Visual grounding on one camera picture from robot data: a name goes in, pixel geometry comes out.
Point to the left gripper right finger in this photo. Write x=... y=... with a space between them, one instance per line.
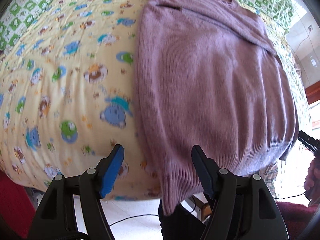
x=242 y=207

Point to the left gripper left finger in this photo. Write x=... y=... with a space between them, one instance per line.
x=55 y=217

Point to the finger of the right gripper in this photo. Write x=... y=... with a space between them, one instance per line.
x=309 y=142

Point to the purple knit sweater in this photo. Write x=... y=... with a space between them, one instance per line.
x=207 y=74

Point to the person's right hand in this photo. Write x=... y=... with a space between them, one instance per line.
x=311 y=183

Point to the wooden chair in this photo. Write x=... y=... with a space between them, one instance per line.
x=201 y=209

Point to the red sleeve of person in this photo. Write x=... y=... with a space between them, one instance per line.
x=296 y=217

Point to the yellow cartoon print quilt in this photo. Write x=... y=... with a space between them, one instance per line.
x=67 y=91

